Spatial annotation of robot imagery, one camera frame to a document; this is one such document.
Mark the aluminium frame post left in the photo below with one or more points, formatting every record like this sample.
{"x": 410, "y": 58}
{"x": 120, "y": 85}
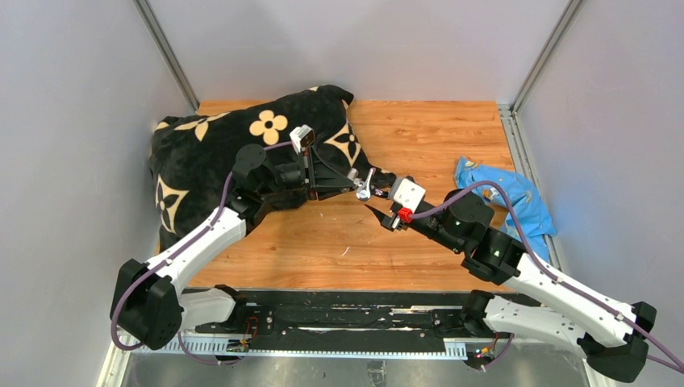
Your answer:
{"x": 156, "y": 31}

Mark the black floral pillow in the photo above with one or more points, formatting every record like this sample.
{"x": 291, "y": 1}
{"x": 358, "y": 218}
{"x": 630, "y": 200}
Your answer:
{"x": 192, "y": 156}

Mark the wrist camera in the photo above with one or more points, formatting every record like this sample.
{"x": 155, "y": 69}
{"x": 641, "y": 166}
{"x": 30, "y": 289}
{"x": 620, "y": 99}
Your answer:
{"x": 406, "y": 193}
{"x": 301, "y": 138}

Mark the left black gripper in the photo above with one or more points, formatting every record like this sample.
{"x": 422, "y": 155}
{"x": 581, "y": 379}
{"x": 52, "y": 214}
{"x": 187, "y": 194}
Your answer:
{"x": 321, "y": 176}

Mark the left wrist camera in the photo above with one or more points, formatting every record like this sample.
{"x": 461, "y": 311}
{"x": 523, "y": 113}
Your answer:
{"x": 301, "y": 138}

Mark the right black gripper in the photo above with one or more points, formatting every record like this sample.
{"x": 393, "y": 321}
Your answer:
{"x": 389, "y": 222}

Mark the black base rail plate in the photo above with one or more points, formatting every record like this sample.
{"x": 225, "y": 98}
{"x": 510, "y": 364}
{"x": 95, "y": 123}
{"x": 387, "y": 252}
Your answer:
{"x": 337, "y": 323}

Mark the grey threaded tee fitting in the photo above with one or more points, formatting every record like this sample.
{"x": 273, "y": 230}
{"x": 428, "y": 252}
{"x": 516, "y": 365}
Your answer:
{"x": 353, "y": 174}

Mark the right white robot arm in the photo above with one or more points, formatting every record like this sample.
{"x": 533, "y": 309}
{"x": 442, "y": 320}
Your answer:
{"x": 610, "y": 335}

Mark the blue printed cloth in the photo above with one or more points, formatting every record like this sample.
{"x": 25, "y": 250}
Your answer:
{"x": 529, "y": 209}

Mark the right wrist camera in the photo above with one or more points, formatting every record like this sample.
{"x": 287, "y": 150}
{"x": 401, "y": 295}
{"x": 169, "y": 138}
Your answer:
{"x": 406, "y": 193}

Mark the chrome faucet tap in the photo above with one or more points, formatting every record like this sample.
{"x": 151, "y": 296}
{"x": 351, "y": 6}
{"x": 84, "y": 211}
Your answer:
{"x": 368, "y": 186}

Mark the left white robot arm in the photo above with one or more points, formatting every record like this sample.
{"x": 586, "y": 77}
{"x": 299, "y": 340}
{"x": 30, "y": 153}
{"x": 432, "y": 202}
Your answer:
{"x": 203, "y": 251}

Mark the aluminium frame post right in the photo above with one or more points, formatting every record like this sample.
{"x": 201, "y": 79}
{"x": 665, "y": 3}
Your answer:
{"x": 562, "y": 25}

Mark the aluminium frame post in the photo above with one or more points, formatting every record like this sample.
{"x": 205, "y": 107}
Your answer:
{"x": 156, "y": 31}
{"x": 562, "y": 25}

